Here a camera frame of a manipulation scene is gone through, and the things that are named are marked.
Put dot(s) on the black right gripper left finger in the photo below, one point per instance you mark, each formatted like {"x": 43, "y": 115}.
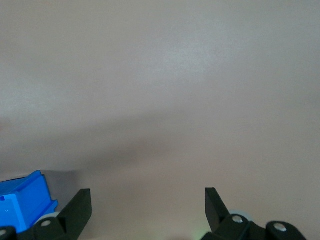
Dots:
{"x": 75, "y": 215}

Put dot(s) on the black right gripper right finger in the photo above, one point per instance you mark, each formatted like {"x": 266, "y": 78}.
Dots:
{"x": 216, "y": 215}

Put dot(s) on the blue plastic storage bin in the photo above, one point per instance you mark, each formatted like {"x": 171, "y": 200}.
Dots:
{"x": 22, "y": 200}

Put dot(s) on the brown table mat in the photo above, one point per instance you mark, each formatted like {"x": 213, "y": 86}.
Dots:
{"x": 160, "y": 75}

